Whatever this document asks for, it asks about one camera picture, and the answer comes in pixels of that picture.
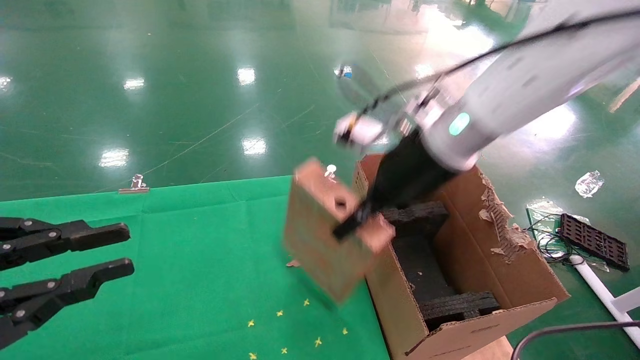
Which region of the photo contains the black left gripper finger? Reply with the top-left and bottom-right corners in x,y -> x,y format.
0,217 -> 131,271
0,257 -> 135,351

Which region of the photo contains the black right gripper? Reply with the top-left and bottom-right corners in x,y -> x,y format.
332,132 -> 458,241

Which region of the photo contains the small brown cardboard box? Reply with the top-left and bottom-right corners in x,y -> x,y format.
283,157 -> 397,305

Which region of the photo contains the large open cardboard carton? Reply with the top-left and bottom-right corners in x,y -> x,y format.
352,152 -> 571,360

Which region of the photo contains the notched black foam block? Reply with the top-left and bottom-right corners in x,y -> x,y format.
382,201 -> 449,238

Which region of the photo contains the black foam base sheet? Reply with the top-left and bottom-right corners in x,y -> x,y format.
390,234 -> 457,302

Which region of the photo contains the green table cloth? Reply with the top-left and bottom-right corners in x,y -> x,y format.
0,175 -> 391,360

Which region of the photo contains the ribbed black foam block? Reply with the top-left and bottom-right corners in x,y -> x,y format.
419,291 -> 501,332

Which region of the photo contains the clear plastic bag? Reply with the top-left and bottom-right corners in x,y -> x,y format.
526,199 -> 567,231

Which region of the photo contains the crumpled clear plastic wrapper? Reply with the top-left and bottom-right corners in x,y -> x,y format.
575,170 -> 605,198

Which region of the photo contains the black plastic grid tray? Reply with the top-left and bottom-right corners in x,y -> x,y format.
559,213 -> 631,272

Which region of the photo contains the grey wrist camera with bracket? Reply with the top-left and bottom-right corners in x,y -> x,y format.
334,113 -> 387,148

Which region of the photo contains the thin black wire bundle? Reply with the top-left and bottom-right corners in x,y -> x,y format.
525,212 -> 586,265

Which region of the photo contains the dark grey curved cable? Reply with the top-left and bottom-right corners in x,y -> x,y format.
510,320 -> 640,360

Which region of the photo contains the white pipe frame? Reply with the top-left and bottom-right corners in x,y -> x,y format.
570,255 -> 640,348

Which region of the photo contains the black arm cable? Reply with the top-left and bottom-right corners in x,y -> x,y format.
337,9 -> 640,148

